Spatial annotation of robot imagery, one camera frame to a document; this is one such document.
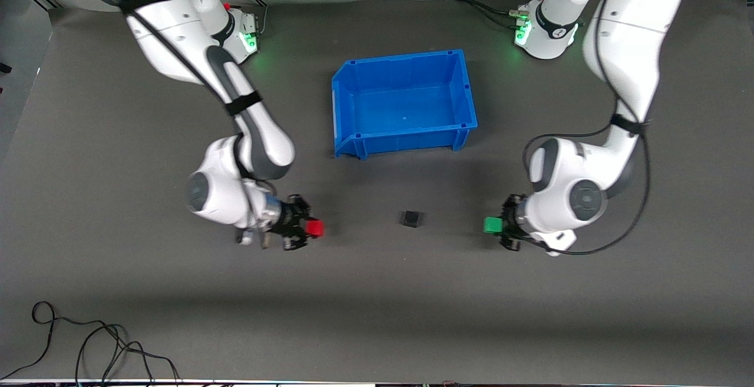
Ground blue plastic storage bin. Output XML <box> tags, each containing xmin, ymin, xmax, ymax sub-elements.
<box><xmin>331</xmin><ymin>49</ymin><xmax>478</xmax><ymax>160</ymax></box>

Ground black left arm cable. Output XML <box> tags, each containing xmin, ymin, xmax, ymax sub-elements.
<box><xmin>523</xmin><ymin>0</ymin><xmax>652</xmax><ymax>257</ymax></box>

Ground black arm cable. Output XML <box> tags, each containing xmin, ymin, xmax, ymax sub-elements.
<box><xmin>34</xmin><ymin>0</ymin><xmax>279</xmax><ymax>199</ymax></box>
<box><xmin>523</xmin><ymin>0</ymin><xmax>652</xmax><ymax>257</ymax></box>

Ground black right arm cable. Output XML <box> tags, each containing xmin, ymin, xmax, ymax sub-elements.
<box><xmin>34</xmin><ymin>0</ymin><xmax>279</xmax><ymax>199</ymax></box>

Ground black right arm base cables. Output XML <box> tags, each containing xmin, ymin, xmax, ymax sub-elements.
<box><xmin>219</xmin><ymin>0</ymin><xmax>269</xmax><ymax>39</ymax></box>

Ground thin black loose cable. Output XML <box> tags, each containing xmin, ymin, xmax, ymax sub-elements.
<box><xmin>0</xmin><ymin>301</ymin><xmax>180</xmax><ymax>383</ymax></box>

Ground dark grey table mat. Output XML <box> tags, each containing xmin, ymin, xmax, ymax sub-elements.
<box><xmin>0</xmin><ymin>0</ymin><xmax>754</xmax><ymax>383</ymax></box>

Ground black left arm base cables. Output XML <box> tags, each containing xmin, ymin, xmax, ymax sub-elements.
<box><xmin>444</xmin><ymin>0</ymin><xmax>531</xmax><ymax>31</ymax></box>

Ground black arm base cables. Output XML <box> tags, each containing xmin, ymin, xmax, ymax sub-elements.
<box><xmin>219</xmin><ymin>0</ymin><xmax>269</xmax><ymax>39</ymax></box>
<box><xmin>444</xmin><ymin>0</ymin><xmax>531</xmax><ymax>31</ymax></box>

